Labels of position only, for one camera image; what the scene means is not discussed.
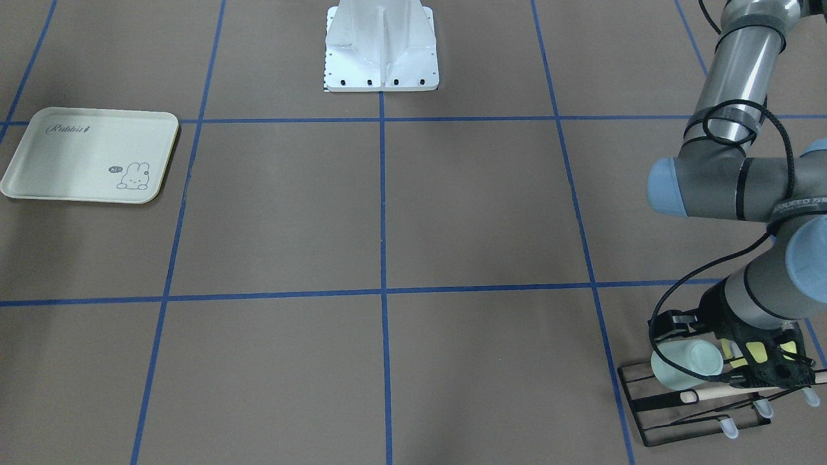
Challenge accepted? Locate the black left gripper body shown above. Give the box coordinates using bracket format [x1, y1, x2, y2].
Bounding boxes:
[696, 284, 783, 353]

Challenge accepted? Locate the light green cup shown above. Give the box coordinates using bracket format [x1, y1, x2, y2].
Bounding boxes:
[650, 340, 724, 391]

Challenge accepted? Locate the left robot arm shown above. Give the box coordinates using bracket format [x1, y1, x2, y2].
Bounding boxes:
[647, 1, 826, 342]

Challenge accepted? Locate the yellow cup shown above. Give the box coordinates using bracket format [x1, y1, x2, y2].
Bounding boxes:
[720, 336, 809, 384]

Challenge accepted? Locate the cream rabbit tray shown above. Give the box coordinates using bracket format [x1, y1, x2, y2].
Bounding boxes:
[2, 107, 180, 204]

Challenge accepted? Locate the wooden rack handle rod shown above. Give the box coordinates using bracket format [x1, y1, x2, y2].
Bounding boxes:
[680, 385, 793, 403]

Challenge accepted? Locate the black wire cup rack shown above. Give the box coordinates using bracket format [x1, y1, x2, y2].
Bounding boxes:
[617, 361, 771, 448]

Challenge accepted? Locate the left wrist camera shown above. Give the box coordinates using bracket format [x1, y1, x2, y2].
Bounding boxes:
[649, 309, 699, 342]

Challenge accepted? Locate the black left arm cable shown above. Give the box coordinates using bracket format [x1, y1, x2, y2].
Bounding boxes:
[648, 97, 797, 336]

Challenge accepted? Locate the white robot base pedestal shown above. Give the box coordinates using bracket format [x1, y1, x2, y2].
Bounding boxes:
[323, 1, 440, 92]

